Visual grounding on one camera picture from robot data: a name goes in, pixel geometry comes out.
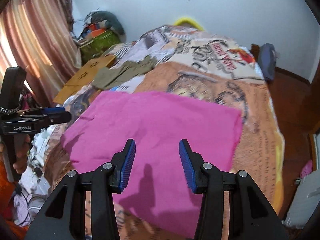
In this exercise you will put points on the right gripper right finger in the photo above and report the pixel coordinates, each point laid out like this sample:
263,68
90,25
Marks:
251,216

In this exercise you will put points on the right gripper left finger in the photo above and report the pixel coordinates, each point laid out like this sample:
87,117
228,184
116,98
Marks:
62,216

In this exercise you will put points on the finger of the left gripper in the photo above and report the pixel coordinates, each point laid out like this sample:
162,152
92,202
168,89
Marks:
55,118
54,110

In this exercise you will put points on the pink pants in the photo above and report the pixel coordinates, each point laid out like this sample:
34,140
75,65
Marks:
157,190

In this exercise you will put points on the orange sleeve left forearm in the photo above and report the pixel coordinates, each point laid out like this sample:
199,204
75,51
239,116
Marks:
7,189

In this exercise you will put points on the left hand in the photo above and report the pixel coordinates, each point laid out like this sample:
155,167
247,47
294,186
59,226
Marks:
21,156

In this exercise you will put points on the brown cardboard box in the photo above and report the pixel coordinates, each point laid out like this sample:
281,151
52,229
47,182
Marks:
84,76

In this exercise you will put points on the olive green pants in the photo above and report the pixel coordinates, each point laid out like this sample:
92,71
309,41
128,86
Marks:
108,78

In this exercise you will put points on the white clutter pile on floor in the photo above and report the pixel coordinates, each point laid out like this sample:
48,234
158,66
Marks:
33,188

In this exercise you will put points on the pink striped curtain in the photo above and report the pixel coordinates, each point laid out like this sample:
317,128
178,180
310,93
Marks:
38,33

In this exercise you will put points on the green bag clothes pile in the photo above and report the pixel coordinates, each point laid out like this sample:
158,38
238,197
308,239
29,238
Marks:
96,33

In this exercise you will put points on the white appliance box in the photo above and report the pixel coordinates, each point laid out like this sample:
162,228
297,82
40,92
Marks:
304,202

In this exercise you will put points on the newspaper print bed cover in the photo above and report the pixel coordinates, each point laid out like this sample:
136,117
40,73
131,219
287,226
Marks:
202,66

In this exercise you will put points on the blue backpack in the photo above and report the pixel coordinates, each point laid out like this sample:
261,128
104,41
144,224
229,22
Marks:
267,61

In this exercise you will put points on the yellow pillow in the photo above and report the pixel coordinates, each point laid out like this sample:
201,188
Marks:
189,21

